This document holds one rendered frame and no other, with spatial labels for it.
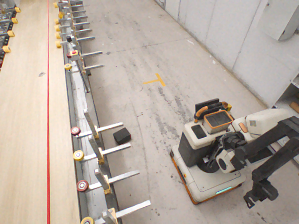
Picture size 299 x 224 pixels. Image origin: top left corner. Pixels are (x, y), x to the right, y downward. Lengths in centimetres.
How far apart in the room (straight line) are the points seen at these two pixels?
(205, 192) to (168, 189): 46
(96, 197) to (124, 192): 67
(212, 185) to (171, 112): 131
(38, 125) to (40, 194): 64
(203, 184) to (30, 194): 153
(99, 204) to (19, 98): 133
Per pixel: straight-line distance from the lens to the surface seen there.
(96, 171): 119
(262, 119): 122
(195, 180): 208
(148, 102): 301
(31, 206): 153
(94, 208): 167
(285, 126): 91
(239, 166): 149
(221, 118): 176
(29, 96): 221
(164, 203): 226
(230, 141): 124
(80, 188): 143
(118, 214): 139
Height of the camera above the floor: 219
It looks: 50 degrees down
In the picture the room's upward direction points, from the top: straight up
